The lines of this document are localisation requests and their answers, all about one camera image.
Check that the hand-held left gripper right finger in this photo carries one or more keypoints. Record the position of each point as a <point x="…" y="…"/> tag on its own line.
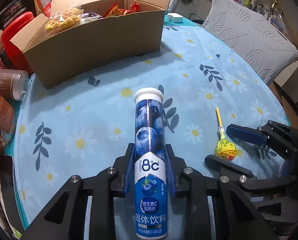
<point x="170" y="170"/>

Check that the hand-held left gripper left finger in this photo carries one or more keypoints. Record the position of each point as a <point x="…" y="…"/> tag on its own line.
<point x="130" y="170"/>

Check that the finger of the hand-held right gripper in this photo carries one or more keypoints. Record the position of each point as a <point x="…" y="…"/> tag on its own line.
<point x="246" y="133"/>
<point x="228" y="166"/>

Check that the yellow lollipop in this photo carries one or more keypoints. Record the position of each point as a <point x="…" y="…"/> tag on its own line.
<point x="225" y="151"/>

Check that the blue tube with white cap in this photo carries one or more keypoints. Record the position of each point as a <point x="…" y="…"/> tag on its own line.
<point x="149" y="130"/>

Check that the brown cardboard box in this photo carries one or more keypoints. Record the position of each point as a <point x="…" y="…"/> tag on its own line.
<point x="89" y="50"/>

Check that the red snack packet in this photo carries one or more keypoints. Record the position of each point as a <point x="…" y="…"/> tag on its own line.
<point x="116" y="11"/>

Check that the white and purple snack packet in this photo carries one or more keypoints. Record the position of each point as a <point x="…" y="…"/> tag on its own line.
<point x="90" y="15"/>

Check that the clear bag of yellow twists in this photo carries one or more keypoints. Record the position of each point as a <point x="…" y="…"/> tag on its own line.
<point x="64" y="18"/>

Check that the chair with grey leaf cover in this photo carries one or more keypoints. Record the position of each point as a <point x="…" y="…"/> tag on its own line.
<point x="251" y="37"/>

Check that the black handbag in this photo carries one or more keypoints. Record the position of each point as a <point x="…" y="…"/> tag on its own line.
<point x="196" y="18"/>

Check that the row of bottles on shelf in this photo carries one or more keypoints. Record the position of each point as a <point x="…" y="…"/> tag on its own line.
<point x="261" y="7"/>

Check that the small white box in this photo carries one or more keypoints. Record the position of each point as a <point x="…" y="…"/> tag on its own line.
<point x="175" y="17"/>

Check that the clear jar with brown label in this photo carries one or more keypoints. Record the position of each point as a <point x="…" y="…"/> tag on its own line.
<point x="6" y="82"/>

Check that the red canister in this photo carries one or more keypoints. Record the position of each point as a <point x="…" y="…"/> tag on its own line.
<point x="14" y="35"/>

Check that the large black snack bag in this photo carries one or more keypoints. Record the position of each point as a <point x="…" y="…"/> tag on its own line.
<point x="11" y="2"/>

